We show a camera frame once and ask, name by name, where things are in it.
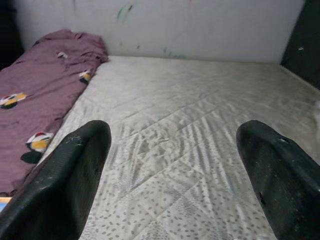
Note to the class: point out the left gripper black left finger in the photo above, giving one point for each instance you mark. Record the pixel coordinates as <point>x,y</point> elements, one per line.
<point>57,180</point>

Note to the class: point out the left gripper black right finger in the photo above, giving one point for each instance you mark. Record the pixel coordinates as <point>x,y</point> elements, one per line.
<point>282,180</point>

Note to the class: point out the colourful children's book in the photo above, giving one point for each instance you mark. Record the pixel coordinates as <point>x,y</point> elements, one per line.
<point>3,203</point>

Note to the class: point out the purple patterned blanket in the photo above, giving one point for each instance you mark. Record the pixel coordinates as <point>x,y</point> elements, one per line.
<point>45,75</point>

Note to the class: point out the white quilted mattress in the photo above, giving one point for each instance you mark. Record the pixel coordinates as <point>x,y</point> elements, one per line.
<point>175,120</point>

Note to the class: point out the black tufted headboard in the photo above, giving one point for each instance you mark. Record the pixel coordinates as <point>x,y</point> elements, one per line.
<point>305,37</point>

